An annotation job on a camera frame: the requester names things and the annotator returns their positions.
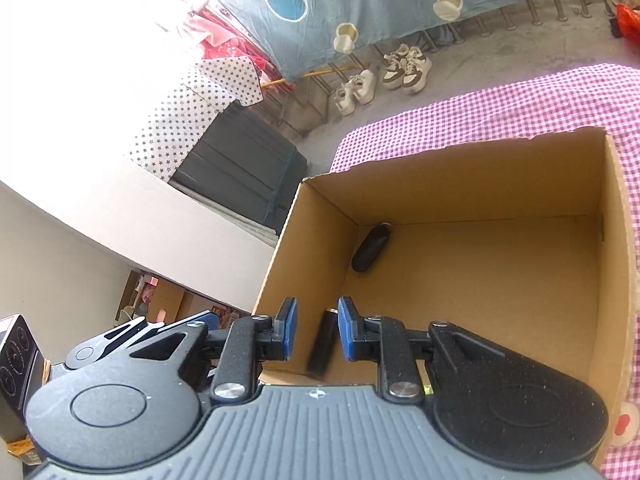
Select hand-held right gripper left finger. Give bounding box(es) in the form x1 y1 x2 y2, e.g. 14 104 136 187
127 296 300 403

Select red plastic bag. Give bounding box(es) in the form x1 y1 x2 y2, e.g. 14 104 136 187
614 3 640 46

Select blue sheet with circles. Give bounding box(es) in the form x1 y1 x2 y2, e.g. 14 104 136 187
212 0 599 84

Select metal railing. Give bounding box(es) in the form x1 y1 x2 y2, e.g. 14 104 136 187
414 0 617 47

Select dark grey plastic crate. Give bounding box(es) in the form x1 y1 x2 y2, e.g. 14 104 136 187
169 102 309 237

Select yellow pole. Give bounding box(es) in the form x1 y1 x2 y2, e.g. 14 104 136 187
259 62 354 86

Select red clothes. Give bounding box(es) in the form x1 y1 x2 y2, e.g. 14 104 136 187
182 2 274 84

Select brown cardboard box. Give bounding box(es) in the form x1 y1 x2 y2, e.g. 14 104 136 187
249 127 640 467

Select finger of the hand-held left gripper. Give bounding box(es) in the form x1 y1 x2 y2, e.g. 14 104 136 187
106 309 229 350

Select white star-print cloth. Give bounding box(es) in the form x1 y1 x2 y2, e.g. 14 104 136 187
127 57 264 184

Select black cylindrical battery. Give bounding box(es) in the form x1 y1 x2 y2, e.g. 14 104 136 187
306 308 341 379

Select pink checked tablecloth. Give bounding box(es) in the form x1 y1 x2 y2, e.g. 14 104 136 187
329 63 640 480

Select black oval case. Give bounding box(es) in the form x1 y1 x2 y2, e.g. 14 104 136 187
351 222 395 274

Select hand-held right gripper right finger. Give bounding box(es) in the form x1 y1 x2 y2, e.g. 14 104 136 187
338 296 507 402

